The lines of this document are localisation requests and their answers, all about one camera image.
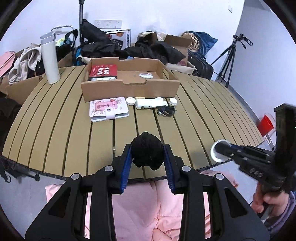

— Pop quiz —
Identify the cardboard box left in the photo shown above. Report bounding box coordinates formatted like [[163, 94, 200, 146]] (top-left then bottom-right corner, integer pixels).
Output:
[[1, 75, 44, 104]]

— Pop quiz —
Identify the large white round jar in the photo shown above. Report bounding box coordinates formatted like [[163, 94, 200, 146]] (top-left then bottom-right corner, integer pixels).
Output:
[[210, 140, 232, 163]]

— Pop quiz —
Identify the red book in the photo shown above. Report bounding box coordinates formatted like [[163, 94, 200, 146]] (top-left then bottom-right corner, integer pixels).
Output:
[[89, 64, 117, 77]]

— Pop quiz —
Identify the small white round jar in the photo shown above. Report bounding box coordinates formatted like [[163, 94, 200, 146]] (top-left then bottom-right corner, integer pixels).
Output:
[[125, 97, 136, 106]]

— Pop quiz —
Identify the white thermos bottle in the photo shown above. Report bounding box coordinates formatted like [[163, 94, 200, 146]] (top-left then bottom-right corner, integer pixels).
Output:
[[40, 31, 60, 84]]

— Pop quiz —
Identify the pink bag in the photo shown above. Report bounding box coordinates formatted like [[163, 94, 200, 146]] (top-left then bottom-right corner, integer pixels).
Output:
[[0, 51, 16, 77]]

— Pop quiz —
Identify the beige cloth pile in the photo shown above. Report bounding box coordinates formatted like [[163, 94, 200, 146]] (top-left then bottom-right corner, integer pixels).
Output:
[[8, 43, 42, 85]]

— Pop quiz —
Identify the wicker ball lamp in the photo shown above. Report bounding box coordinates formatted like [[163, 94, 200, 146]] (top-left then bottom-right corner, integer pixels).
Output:
[[181, 31, 200, 52]]

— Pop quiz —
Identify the pink white notebook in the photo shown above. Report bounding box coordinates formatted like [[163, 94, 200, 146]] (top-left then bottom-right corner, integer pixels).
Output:
[[89, 97, 129, 122]]

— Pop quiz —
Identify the black camera tripod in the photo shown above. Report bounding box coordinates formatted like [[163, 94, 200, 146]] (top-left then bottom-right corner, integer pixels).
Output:
[[210, 33, 253, 88]]

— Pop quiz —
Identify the black trolley handle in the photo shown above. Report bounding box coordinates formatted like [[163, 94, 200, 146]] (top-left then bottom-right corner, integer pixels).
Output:
[[79, 0, 85, 46]]

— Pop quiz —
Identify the large cardboard tray box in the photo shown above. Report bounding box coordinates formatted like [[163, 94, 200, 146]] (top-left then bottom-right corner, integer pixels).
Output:
[[81, 57, 180, 102]]

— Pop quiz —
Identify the black suitcase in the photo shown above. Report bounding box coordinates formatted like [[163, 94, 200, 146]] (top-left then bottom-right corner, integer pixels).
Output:
[[188, 51, 214, 79]]

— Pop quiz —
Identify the blue bag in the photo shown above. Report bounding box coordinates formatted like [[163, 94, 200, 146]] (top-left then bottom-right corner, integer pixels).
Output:
[[189, 31, 218, 56]]

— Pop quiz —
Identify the black cable bundle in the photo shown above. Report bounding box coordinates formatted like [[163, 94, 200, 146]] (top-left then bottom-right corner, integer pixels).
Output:
[[157, 106, 177, 117]]

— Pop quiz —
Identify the pink quilted jacket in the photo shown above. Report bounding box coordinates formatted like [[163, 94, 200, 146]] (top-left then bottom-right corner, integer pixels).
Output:
[[45, 170, 239, 241]]

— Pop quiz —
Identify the open cardboard box background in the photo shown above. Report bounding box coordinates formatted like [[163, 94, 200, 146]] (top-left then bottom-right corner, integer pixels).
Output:
[[165, 35, 197, 75]]

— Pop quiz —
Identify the white contact lens case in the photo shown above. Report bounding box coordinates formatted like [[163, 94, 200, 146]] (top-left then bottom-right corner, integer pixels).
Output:
[[168, 97, 178, 106]]

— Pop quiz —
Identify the red plastic cup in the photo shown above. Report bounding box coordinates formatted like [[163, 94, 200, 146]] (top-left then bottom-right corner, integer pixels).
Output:
[[257, 113, 275, 137]]

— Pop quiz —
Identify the white spray bottle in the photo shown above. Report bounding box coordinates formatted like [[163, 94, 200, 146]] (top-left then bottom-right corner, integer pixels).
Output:
[[135, 97, 168, 109]]

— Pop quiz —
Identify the black cloth ball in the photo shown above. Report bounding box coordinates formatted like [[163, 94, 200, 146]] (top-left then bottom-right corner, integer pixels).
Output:
[[131, 132, 165, 171]]

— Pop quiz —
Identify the white wall socket strip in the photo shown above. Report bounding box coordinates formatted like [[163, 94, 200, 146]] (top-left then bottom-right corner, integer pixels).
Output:
[[93, 20, 122, 29]]

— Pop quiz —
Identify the black clothes pile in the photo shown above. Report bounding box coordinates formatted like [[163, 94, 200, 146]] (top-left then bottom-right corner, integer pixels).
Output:
[[79, 19, 187, 65]]

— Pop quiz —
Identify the right hand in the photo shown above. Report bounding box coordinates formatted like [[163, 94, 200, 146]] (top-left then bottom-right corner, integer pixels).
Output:
[[251, 183, 289, 217]]

